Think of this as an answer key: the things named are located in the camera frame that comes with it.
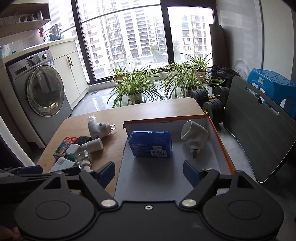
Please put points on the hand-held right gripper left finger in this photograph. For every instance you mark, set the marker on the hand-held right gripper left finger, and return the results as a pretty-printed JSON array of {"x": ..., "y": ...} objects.
[{"x": 107, "y": 170}]

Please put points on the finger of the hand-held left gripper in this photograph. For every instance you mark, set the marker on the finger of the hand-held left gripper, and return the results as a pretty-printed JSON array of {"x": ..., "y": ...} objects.
[{"x": 30, "y": 170}]

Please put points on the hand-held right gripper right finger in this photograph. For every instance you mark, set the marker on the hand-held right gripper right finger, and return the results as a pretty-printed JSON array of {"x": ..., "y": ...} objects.
[{"x": 190, "y": 172}]

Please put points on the green and white packet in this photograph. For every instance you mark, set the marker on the green and white packet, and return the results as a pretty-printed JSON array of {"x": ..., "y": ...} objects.
[{"x": 63, "y": 164}]

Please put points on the grey charger adapter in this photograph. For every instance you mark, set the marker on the grey charger adapter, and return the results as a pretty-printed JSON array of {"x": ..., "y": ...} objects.
[{"x": 73, "y": 150}]

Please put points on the white and orange cardboard tray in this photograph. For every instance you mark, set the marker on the white and orange cardboard tray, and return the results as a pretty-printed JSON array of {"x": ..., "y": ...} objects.
[{"x": 150, "y": 176}]

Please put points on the white plug device clear dome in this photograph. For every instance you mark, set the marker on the white plug device clear dome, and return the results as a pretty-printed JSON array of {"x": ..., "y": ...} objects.
[{"x": 97, "y": 129}]

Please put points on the red card box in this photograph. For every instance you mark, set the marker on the red card box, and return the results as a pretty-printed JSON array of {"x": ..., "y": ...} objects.
[{"x": 66, "y": 143}]

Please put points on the white cylinder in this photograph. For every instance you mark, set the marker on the white cylinder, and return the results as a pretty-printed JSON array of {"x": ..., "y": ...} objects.
[{"x": 92, "y": 144}]

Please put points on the white cup-shaped plug adapter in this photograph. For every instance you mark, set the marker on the white cup-shaped plug adapter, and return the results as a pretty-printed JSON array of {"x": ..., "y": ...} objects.
[{"x": 196, "y": 134}]

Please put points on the small black box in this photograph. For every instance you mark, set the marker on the small black box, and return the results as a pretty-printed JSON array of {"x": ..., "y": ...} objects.
[{"x": 83, "y": 139}]

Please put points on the blue rectangular box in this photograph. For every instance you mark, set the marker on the blue rectangular box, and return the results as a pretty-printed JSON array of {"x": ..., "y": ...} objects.
[{"x": 148, "y": 141}]

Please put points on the black dumbbell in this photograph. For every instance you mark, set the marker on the black dumbbell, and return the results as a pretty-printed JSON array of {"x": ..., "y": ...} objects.
[
  {"x": 214, "y": 111},
  {"x": 198, "y": 93}
]

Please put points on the grey lap board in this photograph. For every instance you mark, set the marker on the grey lap board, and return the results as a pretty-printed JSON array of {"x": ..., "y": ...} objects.
[{"x": 254, "y": 129}]

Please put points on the silver washing machine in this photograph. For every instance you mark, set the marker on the silver washing machine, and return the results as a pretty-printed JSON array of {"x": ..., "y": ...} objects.
[{"x": 20, "y": 92}]

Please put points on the spider plant in white pot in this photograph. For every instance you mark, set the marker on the spider plant in white pot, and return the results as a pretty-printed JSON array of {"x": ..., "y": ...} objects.
[{"x": 135, "y": 96}]

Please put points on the potted spider plant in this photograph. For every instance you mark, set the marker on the potted spider plant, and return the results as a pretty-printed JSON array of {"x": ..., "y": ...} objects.
[
  {"x": 150, "y": 73},
  {"x": 185, "y": 81},
  {"x": 200, "y": 66}
]

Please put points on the spider plant in terracotta pot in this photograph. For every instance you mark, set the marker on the spider plant in terracotta pot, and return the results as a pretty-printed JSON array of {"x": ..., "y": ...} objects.
[{"x": 119, "y": 73}]

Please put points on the white cabinet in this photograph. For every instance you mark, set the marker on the white cabinet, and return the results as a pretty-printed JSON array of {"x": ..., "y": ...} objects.
[{"x": 69, "y": 76}]

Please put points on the black bag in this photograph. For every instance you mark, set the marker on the black bag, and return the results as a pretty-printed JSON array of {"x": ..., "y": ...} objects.
[{"x": 220, "y": 74}]

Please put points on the white fan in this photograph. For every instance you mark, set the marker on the white fan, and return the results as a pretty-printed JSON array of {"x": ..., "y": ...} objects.
[{"x": 240, "y": 69}]

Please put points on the blue plastic stool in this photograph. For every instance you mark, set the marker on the blue plastic stool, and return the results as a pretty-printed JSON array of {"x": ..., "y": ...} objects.
[{"x": 270, "y": 81}]

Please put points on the pink hanging cloth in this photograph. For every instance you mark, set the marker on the pink hanging cloth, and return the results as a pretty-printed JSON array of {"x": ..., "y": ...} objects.
[{"x": 42, "y": 32}]

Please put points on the grey hanging cloth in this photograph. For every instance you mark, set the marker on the grey hanging cloth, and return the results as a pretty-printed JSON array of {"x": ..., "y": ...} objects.
[{"x": 54, "y": 31}]

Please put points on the apartment buildings outside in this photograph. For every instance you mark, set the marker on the apartment buildings outside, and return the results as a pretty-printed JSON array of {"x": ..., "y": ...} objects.
[{"x": 129, "y": 27}]

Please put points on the row of drinking glasses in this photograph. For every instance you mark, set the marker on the row of drinking glasses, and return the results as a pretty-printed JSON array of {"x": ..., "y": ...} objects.
[{"x": 30, "y": 17}]

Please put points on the black window frame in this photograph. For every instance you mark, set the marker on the black window frame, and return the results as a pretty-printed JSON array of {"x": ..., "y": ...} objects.
[{"x": 164, "y": 34}]

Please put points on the wooden wall shelf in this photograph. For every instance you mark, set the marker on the wooden wall shelf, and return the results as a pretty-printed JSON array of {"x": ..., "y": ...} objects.
[{"x": 23, "y": 25}]

